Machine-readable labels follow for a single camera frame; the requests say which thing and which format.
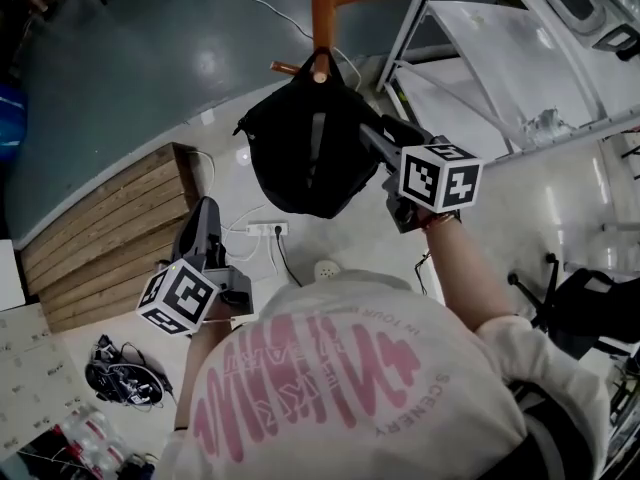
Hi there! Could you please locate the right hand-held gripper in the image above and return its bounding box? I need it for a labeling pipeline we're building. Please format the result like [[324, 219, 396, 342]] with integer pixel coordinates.
[[358, 114, 485, 234]]

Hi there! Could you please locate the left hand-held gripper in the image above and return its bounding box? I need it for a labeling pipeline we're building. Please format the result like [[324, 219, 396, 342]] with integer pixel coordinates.
[[135, 196, 255, 337]]

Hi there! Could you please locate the black backpack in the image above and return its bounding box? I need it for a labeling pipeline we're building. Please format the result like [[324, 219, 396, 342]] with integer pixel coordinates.
[[232, 47, 386, 220]]

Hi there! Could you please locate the brown wooden coat rack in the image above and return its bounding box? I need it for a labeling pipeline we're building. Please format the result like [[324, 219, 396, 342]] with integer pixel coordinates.
[[269, 0, 410, 85]]

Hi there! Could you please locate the person's right forearm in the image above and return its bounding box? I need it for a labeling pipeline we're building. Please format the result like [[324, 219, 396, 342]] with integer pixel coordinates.
[[419, 212, 516, 334]]

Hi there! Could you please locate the person's left forearm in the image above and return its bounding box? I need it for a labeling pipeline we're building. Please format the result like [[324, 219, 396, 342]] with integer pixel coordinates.
[[173, 302, 236, 432]]

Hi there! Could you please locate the white power strip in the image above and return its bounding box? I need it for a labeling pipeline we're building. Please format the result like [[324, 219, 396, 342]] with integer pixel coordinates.
[[246, 221, 290, 237]]

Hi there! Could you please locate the wooden plank platform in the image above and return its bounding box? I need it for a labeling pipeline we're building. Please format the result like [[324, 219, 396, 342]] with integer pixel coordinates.
[[19, 142, 201, 334]]

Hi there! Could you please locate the person's white shoe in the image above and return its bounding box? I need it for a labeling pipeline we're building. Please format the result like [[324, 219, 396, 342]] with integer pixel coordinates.
[[313, 260, 342, 283]]

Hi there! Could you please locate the white metal shelving unit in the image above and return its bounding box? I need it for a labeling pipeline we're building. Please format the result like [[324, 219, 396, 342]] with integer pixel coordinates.
[[375, 0, 640, 169]]

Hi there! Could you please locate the white table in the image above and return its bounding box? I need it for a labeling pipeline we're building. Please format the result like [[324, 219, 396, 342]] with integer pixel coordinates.
[[0, 240, 26, 312]]

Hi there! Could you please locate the blue plastic bin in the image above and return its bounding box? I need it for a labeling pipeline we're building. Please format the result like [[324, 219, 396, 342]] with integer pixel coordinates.
[[0, 82, 29, 147]]

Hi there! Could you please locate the person's white printed shirt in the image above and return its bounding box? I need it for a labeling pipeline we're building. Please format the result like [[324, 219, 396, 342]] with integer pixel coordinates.
[[154, 267, 611, 480]]

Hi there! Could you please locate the white drawer cabinet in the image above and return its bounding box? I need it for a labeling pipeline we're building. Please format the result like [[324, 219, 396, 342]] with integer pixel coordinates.
[[0, 302, 99, 459]]

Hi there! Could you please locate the pack of water bottles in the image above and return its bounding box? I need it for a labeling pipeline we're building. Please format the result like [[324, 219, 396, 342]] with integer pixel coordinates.
[[54, 402, 131, 480]]

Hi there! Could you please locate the black metal stool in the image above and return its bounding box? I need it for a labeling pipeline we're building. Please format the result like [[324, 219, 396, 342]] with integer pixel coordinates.
[[619, 125, 640, 182]]

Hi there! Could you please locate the black framed white tag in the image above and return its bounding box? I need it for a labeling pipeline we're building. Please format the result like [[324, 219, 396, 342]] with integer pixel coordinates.
[[592, 22, 640, 62]]

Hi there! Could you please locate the black office chair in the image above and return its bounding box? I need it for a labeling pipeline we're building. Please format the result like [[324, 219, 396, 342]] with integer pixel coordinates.
[[507, 252, 640, 359]]

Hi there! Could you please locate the short white cable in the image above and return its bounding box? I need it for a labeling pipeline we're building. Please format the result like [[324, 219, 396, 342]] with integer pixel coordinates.
[[189, 147, 274, 264]]

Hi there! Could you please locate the black power cable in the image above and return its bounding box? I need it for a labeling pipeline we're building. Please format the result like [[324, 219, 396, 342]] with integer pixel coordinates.
[[273, 227, 304, 289]]

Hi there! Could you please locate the black headset with cables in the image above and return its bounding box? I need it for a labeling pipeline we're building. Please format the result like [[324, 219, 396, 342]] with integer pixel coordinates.
[[84, 335, 174, 412]]

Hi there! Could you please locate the long white cable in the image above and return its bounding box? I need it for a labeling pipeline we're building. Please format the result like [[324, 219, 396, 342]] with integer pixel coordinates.
[[215, 0, 362, 94]]

